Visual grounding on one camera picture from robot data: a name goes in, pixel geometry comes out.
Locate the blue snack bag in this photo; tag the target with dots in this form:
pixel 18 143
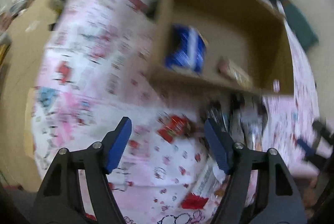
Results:
pixel 188 49

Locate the pink cartoon print bedsheet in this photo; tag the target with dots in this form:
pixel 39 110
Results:
pixel 95 72

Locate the pink cartoon snack pack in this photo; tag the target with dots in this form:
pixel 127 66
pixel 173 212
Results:
pixel 229 70

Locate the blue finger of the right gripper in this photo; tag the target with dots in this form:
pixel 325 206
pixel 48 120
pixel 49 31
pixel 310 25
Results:
pixel 309 151

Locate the open cardboard box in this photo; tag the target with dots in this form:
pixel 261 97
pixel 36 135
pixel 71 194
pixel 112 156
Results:
pixel 250 33

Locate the red rice cake snack pack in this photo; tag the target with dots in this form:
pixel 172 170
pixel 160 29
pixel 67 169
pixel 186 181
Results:
pixel 173 127

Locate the teal cushion at wall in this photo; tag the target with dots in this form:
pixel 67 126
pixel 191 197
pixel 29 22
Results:
pixel 299 24

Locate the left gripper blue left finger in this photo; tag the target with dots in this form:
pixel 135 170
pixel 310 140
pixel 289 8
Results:
pixel 59 199

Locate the red white snack bar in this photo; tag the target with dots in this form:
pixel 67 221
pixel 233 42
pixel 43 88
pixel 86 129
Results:
pixel 208 180

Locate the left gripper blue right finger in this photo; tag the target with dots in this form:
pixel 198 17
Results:
pixel 277 198

